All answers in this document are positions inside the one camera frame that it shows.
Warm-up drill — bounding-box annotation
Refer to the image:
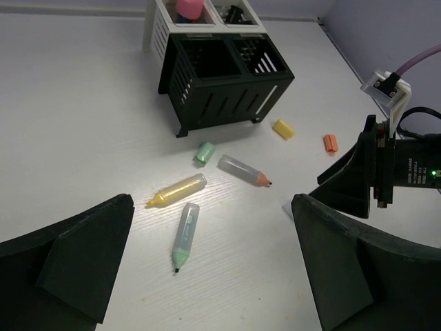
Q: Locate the black marker green cap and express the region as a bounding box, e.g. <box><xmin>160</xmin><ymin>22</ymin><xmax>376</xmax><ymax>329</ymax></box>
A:
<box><xmin>224</xmin><ymin>6</ymin><xmax>253</xmax><ymax>25</ymax></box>

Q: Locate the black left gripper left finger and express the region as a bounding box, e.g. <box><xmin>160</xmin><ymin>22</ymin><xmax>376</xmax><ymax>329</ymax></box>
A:
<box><xmin>1</xmin><ymin>194</ymin><xmax>134</xmax><ymax>330</ymax></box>

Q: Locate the pink bottle of pens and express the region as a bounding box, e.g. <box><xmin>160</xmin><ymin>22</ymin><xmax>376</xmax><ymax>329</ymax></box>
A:
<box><xmin>175</xmin><ymin>0</ymin><xmax>205</xmax><ymax>24</ymax></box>

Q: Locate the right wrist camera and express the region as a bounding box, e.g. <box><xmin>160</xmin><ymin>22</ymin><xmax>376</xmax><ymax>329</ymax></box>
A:
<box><xmin>360</xmin><ymin>71</ymin><xmax>412</xmax><ymax>138</ymax></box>

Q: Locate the clear orange-tip marker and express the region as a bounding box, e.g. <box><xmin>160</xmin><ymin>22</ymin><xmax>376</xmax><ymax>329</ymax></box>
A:
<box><xmin>218</xmin><ymin>154</ymin><xmax>272</xmax><ymax>187</ymax></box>

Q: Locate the yellow marker cap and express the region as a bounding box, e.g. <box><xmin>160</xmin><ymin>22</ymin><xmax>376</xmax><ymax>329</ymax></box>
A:
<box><xmin>272</xmin><ymin>119</ymin><xmax>295</xmax><ymax>140</ymax></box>

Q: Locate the orange marker cap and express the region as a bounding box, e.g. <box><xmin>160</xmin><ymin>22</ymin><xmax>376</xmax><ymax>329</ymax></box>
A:
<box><xmin>323</xmin><ymin>134</ymin><xmax>339</xmax><ymax>153</ymax></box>

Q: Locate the black slotted organizer box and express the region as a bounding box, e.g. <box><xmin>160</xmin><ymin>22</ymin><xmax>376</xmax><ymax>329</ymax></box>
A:
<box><xmin>158</xmin><ymin>33</ymin><xmax>294</xmax><ymax>138</ymax></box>

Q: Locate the clear green highlighter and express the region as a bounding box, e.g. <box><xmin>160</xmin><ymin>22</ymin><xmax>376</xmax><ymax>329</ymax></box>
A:
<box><xmin>172</xmin><ymin>203</ymin><xmax>200</xmax><ymax>273</ymax></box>

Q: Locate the white slotted organizer box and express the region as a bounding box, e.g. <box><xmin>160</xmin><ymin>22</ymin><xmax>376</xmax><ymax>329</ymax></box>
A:
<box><xmin>142</xmin><ymin>1</ymin><xmax>267</xmax><ymax>67</ymax></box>

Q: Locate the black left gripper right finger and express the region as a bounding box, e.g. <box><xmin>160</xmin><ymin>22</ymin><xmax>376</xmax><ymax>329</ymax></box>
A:
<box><xmin>291</xmin><ymin>194</ymin><xmax>440</xmax><ymax>330</ymax></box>

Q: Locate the clear yellow highlighter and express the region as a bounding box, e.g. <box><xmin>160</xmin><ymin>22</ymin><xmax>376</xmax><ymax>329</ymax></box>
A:
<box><xmin>146</xmin><ymin>173</ymin><xmax>207</xmax><ymax>208</ymax></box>

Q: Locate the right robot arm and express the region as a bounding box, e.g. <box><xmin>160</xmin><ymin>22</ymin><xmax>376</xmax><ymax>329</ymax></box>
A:
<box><xmin>309</xmin><ymin>115</ymin><xmax>440</xmax><ymax>219</ymax></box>

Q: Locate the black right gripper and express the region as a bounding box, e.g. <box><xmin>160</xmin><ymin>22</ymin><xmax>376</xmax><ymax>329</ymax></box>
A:
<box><xmin>309</xmin><ymin>115</ymin><xmax>396</xmax><ymax>219</ymax></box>

